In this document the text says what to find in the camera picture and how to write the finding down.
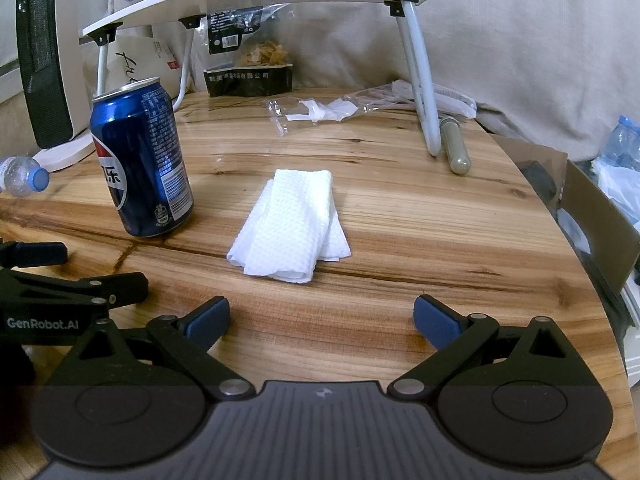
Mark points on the beige cloth cover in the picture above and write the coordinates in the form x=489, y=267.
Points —
x=525, y=35

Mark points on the clear plastic water bottle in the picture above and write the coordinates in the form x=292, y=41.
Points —
x=625, y=140
x=17, y=175

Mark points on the black and white tower heater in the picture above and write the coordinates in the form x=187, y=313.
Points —
x=42, y=60

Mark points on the grey-green tube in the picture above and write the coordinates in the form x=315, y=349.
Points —
x=457, y=150

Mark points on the white paper bag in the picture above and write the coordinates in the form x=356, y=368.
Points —
x=135, y=60

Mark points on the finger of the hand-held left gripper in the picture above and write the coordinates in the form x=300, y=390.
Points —
x=40, y=254
x=75, y=290

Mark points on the crumpled white wrapper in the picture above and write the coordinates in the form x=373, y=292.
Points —
x=325, y=110

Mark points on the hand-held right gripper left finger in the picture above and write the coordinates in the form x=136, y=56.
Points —
x=207, y=317

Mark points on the black and clear snack bag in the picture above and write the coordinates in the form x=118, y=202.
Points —
x=250, y=50

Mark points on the black item in box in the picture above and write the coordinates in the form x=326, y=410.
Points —
x=540, y=180

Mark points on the small clear plastic wrapper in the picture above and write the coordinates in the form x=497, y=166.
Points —
x=277, y=117

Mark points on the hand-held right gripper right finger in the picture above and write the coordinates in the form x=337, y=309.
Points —
x=432, y=322

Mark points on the white paper towel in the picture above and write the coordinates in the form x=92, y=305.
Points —
x=287, y=225

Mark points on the blue soda can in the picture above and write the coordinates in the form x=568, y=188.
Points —
x=145, y=170

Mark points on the cardboard box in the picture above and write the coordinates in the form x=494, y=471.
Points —
x=600, y=220

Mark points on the clear plastic bag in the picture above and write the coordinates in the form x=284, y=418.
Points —
x=385, y=97

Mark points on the white plastic bag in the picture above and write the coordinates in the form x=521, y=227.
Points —
x=620, y=185

